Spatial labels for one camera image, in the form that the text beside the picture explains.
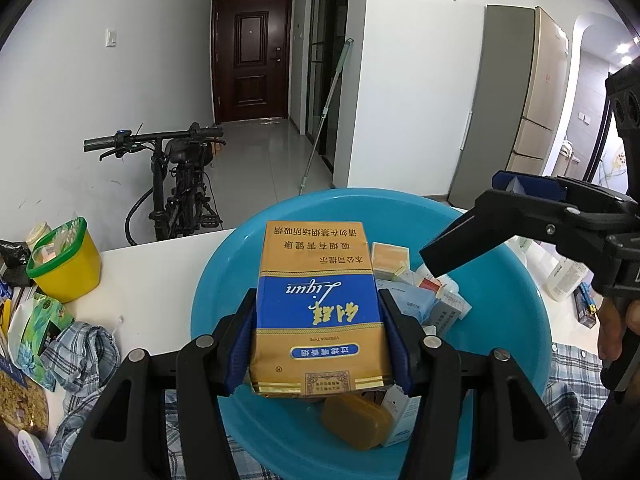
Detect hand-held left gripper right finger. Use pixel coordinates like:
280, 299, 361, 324
377, 287, 583, 480

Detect clear cereal jar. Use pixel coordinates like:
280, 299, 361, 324
0, 370, 51, 438

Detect orange soap box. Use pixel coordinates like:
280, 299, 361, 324
321, 394, 394, 452

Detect mop handle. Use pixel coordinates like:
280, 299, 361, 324
299, 37, 355, 196

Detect white box with blue stripe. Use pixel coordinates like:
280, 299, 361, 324
380, 385, 423, 448

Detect white round jar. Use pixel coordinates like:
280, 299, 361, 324
17, 430, 53, 480

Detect person's right hand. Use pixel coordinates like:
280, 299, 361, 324
597, 297, 633, 361

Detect black bicycle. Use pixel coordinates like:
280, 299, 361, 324
83, 122, 227, 247

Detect blue plastic basin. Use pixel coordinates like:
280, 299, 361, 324
190, 187, 553, 480

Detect gold and blue carton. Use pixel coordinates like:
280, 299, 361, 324
248, 220, 396, 398

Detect green leaf-print pack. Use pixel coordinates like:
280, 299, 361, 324
9, 292, 76, 393

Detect dark brown door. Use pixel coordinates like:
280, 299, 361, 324
210, 0, 293, 126

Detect yellow bucket with green rim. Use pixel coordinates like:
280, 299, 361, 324
26, 216, 103, 303

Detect red and white box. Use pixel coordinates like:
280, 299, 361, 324
415, 265, 458, 296

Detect black framed glass door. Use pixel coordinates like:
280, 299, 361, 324
305, 0, 351, 168

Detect blue plaid shirt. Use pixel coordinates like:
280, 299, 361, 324
40, 320, 611, 480

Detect small yellow box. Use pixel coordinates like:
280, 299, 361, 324
371, 242, 412, 281

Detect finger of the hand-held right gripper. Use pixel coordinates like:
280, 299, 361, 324
491, 169, 632, 219
419, 189, 609, 278

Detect black plastic bag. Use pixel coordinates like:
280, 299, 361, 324
0, 240, 33, 286

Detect beige refrigerator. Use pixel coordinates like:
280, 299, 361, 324
447, 4, 571, 210

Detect light blue tissue pack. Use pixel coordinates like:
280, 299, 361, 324
387, 282, 441, 326

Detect white lotion bottle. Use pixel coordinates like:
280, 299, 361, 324
545, 255, 593, 303

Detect grey and white box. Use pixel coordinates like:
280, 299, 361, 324
430, 290, 473, 333

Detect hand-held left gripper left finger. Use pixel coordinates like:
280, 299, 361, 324
60, 287, 261, 480

